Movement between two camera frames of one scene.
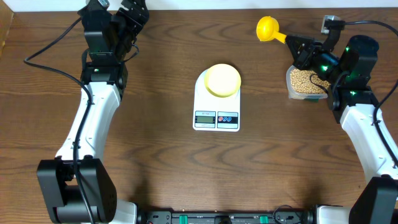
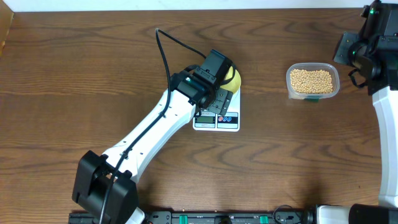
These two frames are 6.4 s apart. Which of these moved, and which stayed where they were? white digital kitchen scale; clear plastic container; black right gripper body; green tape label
Moved: black right gripper body
Stayed: green tape label; clear plastic container; white digital kitchen scale
